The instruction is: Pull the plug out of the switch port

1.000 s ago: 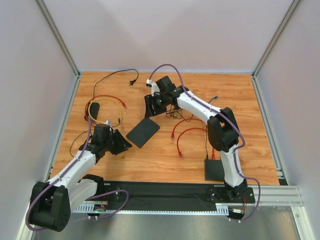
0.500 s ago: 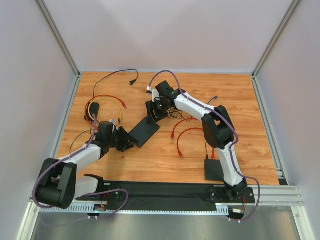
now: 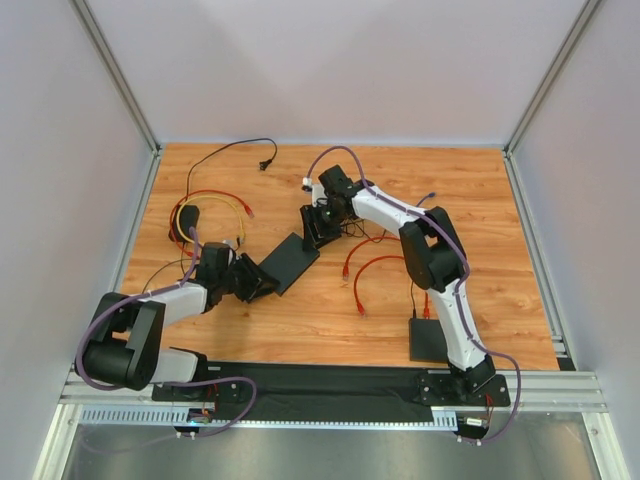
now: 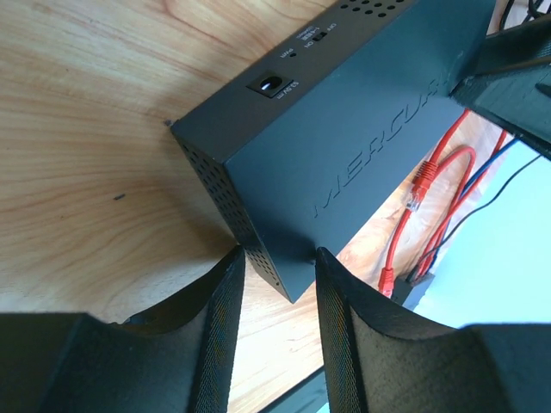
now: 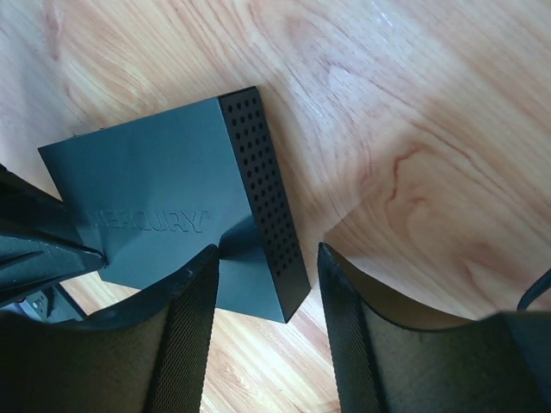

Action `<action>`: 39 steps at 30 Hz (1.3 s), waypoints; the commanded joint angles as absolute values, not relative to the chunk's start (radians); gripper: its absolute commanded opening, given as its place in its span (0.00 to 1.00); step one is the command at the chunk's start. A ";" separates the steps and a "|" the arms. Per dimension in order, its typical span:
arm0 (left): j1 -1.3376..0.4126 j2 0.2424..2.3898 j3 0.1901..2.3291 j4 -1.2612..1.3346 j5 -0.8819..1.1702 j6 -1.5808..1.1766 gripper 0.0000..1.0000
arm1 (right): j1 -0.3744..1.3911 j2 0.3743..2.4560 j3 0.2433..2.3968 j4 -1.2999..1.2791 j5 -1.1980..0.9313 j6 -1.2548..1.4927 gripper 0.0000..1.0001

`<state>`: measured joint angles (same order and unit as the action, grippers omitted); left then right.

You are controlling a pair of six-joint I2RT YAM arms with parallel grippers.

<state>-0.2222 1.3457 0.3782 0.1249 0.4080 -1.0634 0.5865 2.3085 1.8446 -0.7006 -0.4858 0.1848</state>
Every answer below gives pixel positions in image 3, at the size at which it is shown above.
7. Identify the black network switch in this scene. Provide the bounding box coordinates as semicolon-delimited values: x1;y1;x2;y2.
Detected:
409;318;448;364
259;233;320;296

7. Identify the black power cable with plug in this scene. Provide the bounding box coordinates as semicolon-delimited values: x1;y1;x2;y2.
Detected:
142;138;279;296

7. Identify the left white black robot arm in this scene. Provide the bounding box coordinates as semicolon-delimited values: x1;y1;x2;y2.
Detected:
75;242;280;391

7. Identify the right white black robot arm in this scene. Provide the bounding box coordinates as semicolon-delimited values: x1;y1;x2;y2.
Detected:
300;165;496;392

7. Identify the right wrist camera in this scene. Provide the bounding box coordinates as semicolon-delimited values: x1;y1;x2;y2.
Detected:
302;176;326;206

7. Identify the orange ethernet cable lower loop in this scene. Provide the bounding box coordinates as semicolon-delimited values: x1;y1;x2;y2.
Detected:
353;254;406;317

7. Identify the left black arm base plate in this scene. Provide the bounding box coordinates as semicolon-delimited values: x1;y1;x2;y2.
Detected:
151;368;246;403

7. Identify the thin black cable right switch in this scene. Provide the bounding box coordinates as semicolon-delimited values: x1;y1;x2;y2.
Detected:
339;212;419;319

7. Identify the grey slotted cable duct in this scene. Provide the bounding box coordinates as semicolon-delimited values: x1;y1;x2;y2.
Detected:
78;405;460;429

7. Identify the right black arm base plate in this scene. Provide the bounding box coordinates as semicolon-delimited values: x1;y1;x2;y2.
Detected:
415;370;511;407

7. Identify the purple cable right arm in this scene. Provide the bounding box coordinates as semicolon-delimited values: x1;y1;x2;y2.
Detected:
302;145;524;446

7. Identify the aluminium front rail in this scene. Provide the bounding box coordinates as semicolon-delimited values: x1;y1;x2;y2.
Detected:
60;367;607;413

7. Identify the left aluminium frame post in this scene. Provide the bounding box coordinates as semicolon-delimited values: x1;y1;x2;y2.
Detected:
69;0;161;153

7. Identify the aluminium frame post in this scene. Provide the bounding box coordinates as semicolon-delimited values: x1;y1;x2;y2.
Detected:
503;0;604;157
69;0;161;153

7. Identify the right aluminium frame post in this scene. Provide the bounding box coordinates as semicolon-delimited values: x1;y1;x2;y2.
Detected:
503;0;604;157

